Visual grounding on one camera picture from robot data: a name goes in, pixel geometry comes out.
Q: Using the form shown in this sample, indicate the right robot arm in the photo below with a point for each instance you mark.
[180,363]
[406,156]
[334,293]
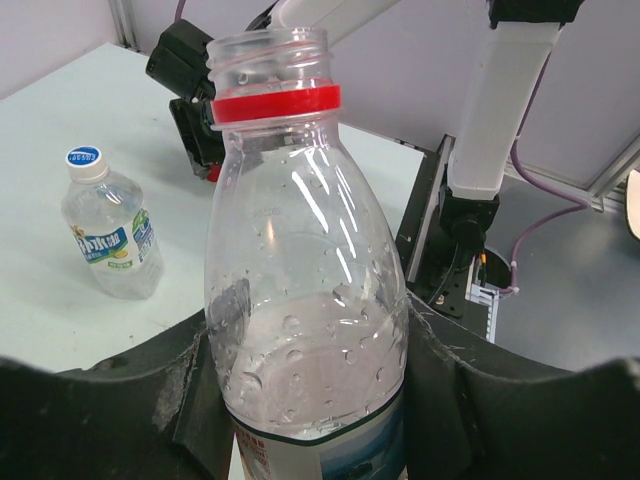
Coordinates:
[405,75]

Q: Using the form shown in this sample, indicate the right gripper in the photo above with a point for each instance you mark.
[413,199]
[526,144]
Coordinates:
[203,144]

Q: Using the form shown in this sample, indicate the red bottle cap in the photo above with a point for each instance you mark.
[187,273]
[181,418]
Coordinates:
[214,173]

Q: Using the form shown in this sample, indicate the clear bottle red label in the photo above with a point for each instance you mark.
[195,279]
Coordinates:
[305,298]

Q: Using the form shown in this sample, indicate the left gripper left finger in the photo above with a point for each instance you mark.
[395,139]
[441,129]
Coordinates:
[152,412]

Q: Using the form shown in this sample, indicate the water bottle blue cap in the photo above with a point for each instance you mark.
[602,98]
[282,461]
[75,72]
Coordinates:
[106,213]

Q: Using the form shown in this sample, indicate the white cable duct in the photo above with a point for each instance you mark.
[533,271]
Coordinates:
[481,311]

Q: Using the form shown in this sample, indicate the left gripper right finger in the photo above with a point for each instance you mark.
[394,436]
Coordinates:
[474,410]

